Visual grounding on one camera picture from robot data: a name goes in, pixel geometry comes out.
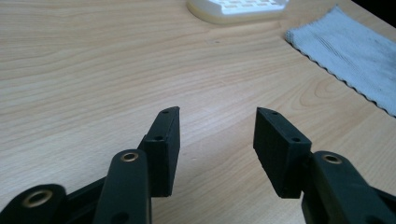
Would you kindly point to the cream slotted plastic tray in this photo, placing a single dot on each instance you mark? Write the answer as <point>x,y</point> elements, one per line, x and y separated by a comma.
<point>236,11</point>

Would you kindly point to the light blue cloth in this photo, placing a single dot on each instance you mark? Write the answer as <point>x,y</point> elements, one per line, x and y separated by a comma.
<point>345,51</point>

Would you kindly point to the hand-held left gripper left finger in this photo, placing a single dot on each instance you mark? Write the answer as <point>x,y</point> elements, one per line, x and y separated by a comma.
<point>163,149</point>

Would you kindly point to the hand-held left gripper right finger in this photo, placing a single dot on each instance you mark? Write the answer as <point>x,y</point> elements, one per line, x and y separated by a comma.
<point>280,155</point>

